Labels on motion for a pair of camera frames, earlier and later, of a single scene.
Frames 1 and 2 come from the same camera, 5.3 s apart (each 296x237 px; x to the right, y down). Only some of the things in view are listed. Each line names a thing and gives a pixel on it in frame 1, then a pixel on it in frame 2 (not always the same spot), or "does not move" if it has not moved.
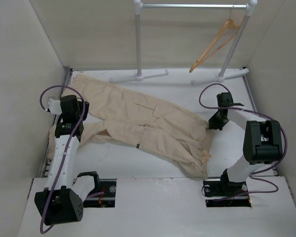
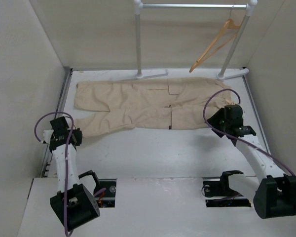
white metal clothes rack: [139, 76] does not move
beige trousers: [155, 127] to [166, 104]
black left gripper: [86, 110] to [78, 136]
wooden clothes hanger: [230, 24] does not move
